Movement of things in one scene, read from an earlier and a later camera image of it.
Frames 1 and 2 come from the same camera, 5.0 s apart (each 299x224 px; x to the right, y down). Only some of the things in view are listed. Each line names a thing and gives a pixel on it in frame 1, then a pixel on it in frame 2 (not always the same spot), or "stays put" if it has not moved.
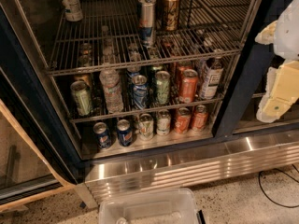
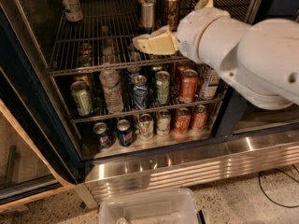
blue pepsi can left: [103, 135] stays put
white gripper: [288, 32] -> [191, 35]
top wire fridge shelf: [213, 22] stays put
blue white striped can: [139, 91] stays put
